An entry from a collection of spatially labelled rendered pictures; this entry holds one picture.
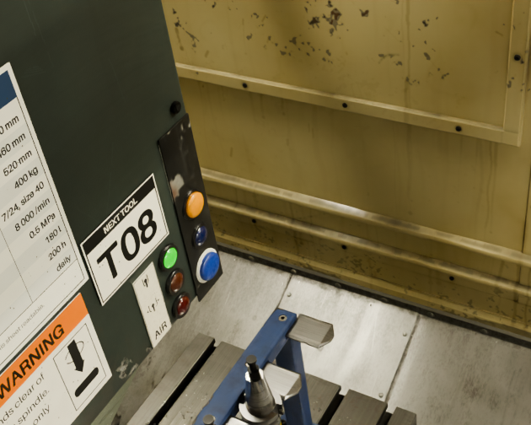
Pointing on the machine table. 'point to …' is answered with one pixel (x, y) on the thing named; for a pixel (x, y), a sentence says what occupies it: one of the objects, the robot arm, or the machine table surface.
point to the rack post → (294, 414)
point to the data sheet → (19, 229)
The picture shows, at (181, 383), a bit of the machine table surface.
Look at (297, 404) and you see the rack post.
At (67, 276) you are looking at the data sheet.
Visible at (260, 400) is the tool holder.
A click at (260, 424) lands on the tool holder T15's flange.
